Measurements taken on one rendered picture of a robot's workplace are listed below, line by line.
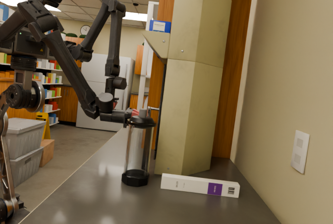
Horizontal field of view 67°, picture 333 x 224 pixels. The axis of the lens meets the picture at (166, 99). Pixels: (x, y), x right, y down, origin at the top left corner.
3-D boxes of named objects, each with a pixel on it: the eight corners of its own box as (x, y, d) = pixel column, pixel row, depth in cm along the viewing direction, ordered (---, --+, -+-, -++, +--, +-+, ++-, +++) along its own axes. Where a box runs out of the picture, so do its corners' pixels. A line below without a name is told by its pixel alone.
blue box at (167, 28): (169, 44, 128) (171, 26, 127) (169, 40, 118) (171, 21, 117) (149, 42, 128) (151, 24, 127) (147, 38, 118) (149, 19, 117)
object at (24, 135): (45, 146, 319) (47, 121, 317) (16, 161, 258) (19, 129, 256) (13, 142, 319) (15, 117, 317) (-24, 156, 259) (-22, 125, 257)
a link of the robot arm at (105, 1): (115, -3, 155) (103, -10, 147) (128, 7, 150) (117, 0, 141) (82, 58, 166) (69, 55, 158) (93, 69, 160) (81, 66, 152)
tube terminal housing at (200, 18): (204, 157, 134) (223, 12, 129) (215, 181, 102) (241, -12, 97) (157, 152, 134) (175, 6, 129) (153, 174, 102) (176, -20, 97)
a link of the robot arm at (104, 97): (98, 103, 114) (84, 114, 108) (96, 83, 107) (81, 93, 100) (119, 114, 110) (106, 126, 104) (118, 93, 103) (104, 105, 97)
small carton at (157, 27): (162, 38, 113) (164, 25, 113) (163, 36, 108) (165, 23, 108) (151, 37, 113) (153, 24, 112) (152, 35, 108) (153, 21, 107)
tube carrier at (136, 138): (151, 175, 97) (158, 120, 96) (147, 186, 87) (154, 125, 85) (125, 171, 98) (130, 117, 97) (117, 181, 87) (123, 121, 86)
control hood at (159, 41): (168, 64, 131) (170, 45, 130) (167, 58, 99) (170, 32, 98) (146, 62, 131) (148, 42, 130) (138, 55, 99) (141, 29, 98)
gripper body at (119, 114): (133, 107, 111) (116, 105, 111) (129, 113, 101) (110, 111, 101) (131, 121, 112) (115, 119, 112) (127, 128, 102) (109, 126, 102)
